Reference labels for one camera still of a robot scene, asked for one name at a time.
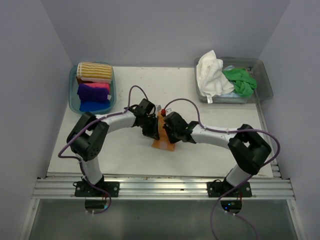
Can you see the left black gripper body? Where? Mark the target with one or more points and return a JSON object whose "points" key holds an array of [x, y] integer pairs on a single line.
{"points": [[149, 125]]}

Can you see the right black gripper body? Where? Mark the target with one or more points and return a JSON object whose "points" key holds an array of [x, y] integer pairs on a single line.
{"points": [[172, 134]]}

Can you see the orange patterned towel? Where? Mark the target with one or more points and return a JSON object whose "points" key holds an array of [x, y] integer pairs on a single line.
{"points": [[163, 143]]}

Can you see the purple towel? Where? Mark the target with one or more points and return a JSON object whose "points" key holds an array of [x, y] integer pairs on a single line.
{"points": [[92, 94]]}

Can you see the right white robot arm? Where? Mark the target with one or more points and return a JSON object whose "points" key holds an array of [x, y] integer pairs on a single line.
{"points": [[248, 148]]}

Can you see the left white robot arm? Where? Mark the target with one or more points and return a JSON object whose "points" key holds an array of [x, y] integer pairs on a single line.
{"points": [[88, 135]]}

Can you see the white towel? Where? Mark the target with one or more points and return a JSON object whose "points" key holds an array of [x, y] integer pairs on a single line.
{"points": [[210, 79]]}

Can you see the blue rolled towel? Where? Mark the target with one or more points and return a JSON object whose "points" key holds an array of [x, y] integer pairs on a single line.
{"points": [[92, 106]]}

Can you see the pink rolled towel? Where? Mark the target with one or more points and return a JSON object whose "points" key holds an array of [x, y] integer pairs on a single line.
{"points": [[99, 85]]}

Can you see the yellow striped rolled towel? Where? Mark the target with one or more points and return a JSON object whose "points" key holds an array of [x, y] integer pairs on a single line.
{"points": [[94, 72]]}

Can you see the blue-green plastic bin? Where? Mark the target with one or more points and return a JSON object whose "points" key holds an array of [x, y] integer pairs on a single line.
{"points": [[74, 101]]}

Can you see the green towel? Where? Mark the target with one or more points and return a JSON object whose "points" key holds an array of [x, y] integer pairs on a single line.
{"points": [[244, 84]]}

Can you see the clear grey plastic bin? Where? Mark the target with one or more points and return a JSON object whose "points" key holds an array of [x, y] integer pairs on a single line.
{"points": [[256, 69]]}

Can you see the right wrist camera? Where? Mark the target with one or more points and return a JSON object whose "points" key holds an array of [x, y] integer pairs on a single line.
{"points": [[165, 112]]}

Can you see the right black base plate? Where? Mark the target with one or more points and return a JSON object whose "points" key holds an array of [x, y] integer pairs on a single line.
{"points": [[217, 188]]}

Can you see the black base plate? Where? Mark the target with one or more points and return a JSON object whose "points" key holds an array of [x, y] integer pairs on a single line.
{"points": [[83, 189], [217, 188]]}

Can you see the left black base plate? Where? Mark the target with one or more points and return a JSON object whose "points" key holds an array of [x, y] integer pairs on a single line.
{"points": [[83, 189]]}

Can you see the aluminium mounting rail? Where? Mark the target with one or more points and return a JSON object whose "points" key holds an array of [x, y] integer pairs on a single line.
{"points": [[59, 185]]}

